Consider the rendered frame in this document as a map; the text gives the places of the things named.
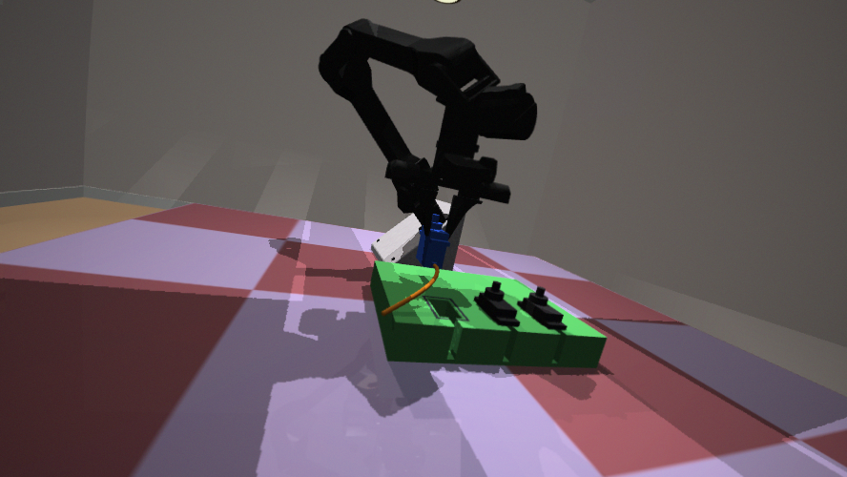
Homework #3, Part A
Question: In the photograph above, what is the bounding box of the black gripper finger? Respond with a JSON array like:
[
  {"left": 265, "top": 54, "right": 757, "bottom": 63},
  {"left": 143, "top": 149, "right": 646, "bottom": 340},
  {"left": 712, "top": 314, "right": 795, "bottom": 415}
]
[
  {"left": 410, "top": 186, "right": 438, "bottom": 236},
  {"left": 445, "top": 195, "right": 483, "bottom": 239}
]

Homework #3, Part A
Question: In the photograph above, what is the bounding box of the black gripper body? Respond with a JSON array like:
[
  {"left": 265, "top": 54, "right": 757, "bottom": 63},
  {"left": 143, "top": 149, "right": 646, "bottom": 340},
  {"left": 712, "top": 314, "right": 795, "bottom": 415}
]
[{"left": 385, "top": 131, "right": 511, "bottom": 204}]

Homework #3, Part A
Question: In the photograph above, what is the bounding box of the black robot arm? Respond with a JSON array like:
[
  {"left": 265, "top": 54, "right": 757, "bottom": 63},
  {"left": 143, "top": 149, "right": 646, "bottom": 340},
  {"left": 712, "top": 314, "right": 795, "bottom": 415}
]
[{"left": 318, "top": 18, "right": 537, "bottom": 192}]

